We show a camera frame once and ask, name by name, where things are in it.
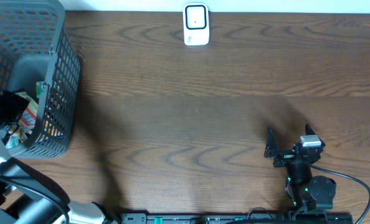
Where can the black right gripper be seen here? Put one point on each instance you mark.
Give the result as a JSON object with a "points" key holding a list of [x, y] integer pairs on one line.
{"points": [[284, 156]]}

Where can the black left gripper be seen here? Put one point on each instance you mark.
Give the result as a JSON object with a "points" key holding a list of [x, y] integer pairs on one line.
{"points": [[1, 106]]}

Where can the orange wet sheet package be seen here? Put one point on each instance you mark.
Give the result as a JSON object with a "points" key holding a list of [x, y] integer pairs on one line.
{"points": [[29, 116]]}

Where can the green Kleenex tissue pack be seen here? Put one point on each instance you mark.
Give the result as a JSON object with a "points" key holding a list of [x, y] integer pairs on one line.
{"points": [[15, 140]]}

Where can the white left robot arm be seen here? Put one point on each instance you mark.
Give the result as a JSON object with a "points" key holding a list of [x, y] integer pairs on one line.
{"points": [[28, 196]]}

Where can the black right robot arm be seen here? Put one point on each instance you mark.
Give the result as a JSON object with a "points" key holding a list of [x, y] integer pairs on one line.
{"points": [[310, 194]]}

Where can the dark grey plastic mesh basket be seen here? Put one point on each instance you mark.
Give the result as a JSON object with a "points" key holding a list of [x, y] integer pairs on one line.
{"points": [[36, 56]]}

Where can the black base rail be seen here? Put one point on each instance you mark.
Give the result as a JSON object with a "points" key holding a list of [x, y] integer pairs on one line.
{"points": [[259, 217]]}

